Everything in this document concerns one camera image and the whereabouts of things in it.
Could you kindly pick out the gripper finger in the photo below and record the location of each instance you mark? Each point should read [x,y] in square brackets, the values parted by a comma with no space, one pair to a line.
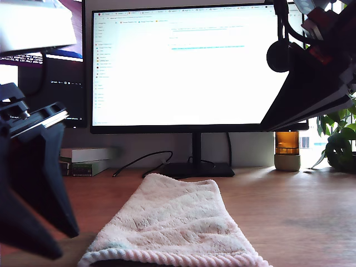
[58,180]
[311,91]
[333,107]
[22,194]

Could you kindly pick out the fluffy pink white tea towel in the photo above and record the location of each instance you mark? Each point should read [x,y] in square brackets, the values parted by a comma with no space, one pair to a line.
[172,217]

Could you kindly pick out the dark brown small box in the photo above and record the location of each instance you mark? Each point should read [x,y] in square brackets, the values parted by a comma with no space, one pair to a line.
[66,169]

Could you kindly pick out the green and white box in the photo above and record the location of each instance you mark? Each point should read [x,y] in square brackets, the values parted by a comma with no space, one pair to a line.
[83,169]

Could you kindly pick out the green leafy potted plant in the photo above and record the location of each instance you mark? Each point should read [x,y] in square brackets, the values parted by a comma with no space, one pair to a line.
[339,150]

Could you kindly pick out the black headphones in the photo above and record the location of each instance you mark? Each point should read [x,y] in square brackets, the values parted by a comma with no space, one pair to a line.
[278,57]

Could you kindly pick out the amber glass bottle grey base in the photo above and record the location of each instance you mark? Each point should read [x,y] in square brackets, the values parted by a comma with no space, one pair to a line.
[286,144]

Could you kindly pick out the monitor with dark screen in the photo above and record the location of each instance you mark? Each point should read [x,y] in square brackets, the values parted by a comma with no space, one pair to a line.
[64,97]

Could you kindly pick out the large monitor with white screen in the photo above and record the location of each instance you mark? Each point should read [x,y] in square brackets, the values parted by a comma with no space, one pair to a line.
[194,83]

